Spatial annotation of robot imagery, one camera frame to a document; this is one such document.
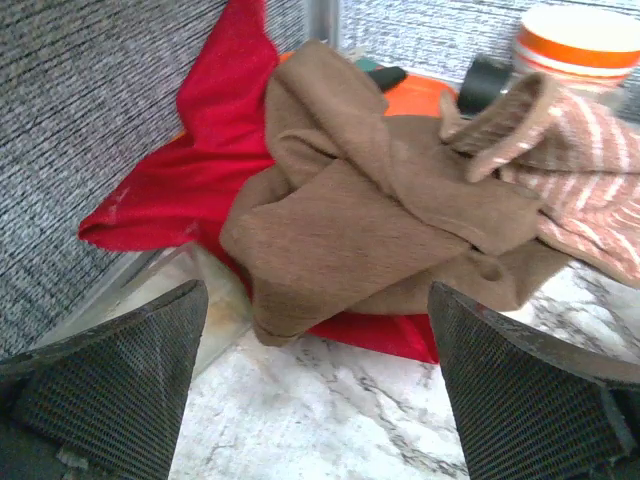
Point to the white orange striped bowl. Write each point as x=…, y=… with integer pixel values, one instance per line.
x=581, y=45

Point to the pink striped towel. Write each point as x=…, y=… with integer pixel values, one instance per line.
x=574, y=154

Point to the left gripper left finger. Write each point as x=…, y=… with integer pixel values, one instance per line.
x=108, y=402

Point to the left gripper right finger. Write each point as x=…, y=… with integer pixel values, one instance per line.
x=528, y=405

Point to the brown cloth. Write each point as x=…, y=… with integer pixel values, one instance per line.
x=326, y=123

